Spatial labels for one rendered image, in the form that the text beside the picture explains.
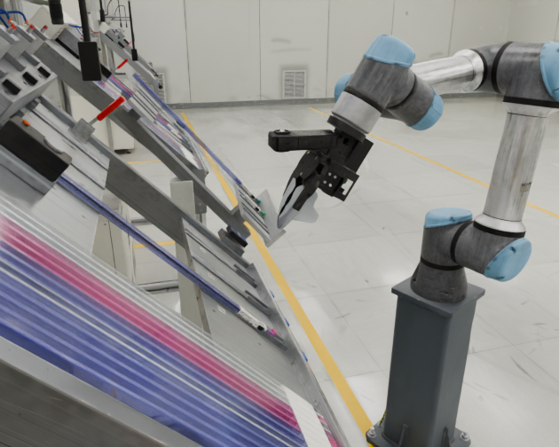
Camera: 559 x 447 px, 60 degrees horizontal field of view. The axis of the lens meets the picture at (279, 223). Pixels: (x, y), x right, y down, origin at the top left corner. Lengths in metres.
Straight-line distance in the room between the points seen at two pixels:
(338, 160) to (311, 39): 8.04
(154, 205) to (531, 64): 0.83
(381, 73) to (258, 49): 7.80
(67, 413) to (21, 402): 0.03
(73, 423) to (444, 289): 1.12
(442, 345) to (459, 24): 9.03
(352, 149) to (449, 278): 0.61
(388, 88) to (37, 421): 0.67
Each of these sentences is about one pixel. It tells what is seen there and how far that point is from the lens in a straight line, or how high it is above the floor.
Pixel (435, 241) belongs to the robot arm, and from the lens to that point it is 1.31.
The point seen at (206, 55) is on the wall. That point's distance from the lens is 8.44.
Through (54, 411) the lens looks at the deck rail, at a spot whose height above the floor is 0.99.
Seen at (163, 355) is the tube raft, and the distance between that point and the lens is 0.48.
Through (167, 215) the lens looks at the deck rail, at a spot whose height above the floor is 0.86.
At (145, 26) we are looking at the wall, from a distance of 8.37.
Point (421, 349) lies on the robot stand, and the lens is 1.44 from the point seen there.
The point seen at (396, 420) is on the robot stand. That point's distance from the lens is 1.64.
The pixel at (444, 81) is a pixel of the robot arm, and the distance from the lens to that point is 1.13.
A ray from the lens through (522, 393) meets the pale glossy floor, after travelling 2.05.
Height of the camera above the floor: 1.21
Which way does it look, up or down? 22 degrees down
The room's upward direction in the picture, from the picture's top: straight up
